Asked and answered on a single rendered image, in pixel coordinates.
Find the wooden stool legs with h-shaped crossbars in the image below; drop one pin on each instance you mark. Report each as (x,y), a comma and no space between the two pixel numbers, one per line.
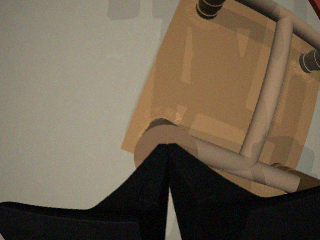
(245,164)

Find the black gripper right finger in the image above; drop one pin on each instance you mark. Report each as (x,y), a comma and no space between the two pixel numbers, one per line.
(210,207)

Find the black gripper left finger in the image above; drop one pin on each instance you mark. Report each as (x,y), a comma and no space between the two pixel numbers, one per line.
(136,210)

